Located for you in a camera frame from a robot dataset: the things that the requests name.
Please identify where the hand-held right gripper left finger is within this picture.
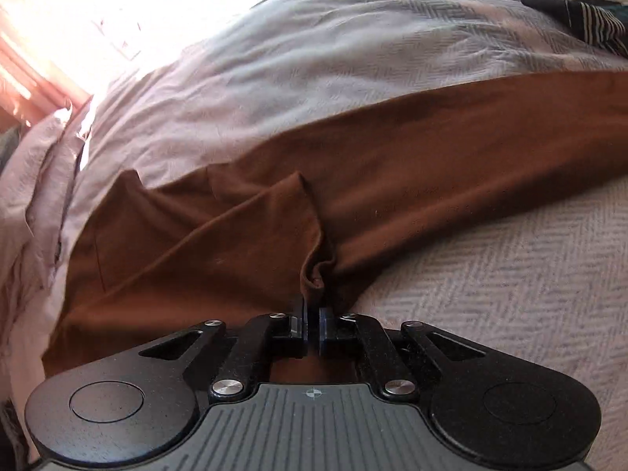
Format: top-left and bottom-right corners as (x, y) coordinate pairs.
(139, 297), (308, 400)

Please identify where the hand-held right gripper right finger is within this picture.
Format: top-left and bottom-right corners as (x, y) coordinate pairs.
(316, 307), (489, 398)

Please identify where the brown garment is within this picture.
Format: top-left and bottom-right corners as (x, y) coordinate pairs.
(42, 71), (628, 383)

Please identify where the grey pink herringbone blanket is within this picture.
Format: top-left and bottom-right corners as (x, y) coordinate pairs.
(46, 0), (628, 405)

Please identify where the crumpled pink duvet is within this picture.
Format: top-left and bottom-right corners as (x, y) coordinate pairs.
(0, 103), (96, 354)

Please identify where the dark striped garment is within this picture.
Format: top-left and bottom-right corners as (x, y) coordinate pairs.
(520, 0), (628, 57)

